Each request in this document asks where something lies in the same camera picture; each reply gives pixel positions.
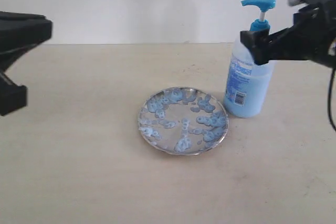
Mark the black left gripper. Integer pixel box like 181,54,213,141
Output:
1,11,53,116

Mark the blue pump soap bottle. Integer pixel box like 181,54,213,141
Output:
223,0,277,119

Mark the round plate with blue soap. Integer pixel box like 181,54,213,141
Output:
138,87,229,156

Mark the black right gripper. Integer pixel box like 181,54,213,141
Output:
240,1,335,66

